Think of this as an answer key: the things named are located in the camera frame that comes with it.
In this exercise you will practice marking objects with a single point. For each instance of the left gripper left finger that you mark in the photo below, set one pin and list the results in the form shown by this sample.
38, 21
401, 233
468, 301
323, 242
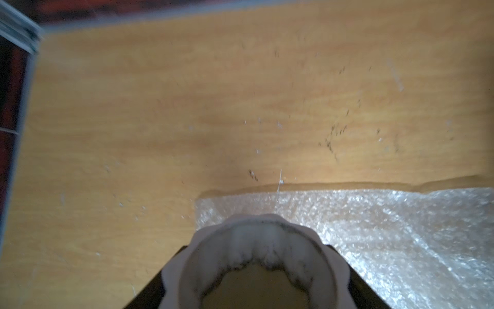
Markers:
157, 293

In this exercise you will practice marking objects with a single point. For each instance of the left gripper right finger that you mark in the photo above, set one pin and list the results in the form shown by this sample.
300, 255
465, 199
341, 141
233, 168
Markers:
359, 286

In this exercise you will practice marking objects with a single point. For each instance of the bubble wrap sheet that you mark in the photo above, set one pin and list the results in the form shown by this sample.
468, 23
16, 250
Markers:
415, 250

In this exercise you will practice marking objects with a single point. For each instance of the white ceramic ribbed vase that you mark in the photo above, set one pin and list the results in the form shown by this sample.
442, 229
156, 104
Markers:
267, 240

